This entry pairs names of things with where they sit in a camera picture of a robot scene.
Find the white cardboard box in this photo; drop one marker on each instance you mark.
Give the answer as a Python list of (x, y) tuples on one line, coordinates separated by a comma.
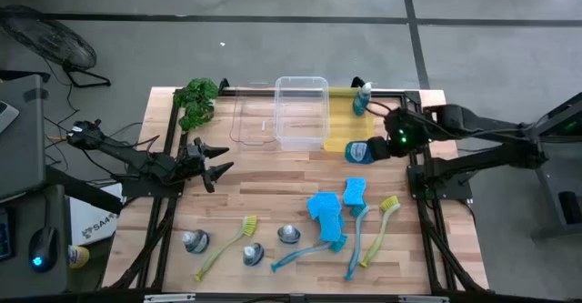
[(91, 221)]

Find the yellow cup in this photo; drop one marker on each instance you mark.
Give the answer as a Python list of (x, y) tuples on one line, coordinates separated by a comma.
[(79, 256)]

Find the blue dish brush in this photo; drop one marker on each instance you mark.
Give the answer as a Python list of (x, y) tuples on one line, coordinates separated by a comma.
[(358, 211), (338, 245)]

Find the black floor fan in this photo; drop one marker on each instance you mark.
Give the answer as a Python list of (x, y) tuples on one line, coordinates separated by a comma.
[(50, 39)]

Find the black keyboard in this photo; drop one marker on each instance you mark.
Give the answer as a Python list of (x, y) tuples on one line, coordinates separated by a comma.
[(3, 235)]

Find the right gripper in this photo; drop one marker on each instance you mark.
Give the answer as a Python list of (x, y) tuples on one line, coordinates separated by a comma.
[(407, 132)]

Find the black table clamp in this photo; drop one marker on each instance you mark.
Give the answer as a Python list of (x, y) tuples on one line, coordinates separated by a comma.
[(357, 82), (223, 86)]

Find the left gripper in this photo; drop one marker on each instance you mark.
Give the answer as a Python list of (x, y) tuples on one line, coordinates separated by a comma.
[(192, 164)]

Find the blue sponge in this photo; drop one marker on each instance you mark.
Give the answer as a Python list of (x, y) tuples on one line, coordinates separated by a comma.
[(354, 191), (323, 206), (331, 230)]

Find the blue dish soap bottle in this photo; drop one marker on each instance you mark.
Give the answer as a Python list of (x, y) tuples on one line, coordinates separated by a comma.
[(361, 105), (358, 152), (289, 235), (253, 255), (197, 243)]

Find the black aluminium table frame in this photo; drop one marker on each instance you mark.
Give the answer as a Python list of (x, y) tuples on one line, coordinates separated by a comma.
[(345, 298)]

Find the yellow plastic tray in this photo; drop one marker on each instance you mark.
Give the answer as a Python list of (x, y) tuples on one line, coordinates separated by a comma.
[(341, 125)]

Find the clear plastic bin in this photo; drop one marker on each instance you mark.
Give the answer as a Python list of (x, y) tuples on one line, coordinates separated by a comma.
[(300, 112)]

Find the silver laptop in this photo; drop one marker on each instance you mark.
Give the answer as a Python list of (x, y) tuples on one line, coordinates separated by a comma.
[(7, 116)]

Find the yellow-green dish brush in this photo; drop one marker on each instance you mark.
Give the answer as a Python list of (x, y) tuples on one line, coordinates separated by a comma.
[(249, 225), (391, 203)]

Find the clear plastic sponge rack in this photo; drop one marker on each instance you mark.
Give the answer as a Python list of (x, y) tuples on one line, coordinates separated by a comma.
[(247, 112)]

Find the dark equipment cart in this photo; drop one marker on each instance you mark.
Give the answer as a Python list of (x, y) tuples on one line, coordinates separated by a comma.
[(557, 175)]

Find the grey desk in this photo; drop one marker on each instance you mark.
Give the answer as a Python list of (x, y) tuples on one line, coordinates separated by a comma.
[(23, 157)]

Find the silver metal bracket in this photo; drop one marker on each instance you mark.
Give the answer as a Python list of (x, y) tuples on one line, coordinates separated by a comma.
[(168, 298), (423, 299)]

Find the black computer mouse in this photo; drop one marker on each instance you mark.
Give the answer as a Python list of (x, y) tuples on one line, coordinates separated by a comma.
[(43, 248)]

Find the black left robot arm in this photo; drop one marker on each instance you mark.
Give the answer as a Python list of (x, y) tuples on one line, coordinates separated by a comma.
[(136, 162)]

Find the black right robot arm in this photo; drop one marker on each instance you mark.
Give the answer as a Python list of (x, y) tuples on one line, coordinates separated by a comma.
[(491, 157)]

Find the green leafy plant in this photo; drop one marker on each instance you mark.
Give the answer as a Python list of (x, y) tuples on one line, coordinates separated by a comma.
[(197, 98)]

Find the black metal beam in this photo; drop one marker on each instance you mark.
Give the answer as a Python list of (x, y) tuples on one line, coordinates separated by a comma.
[(82, 191)]

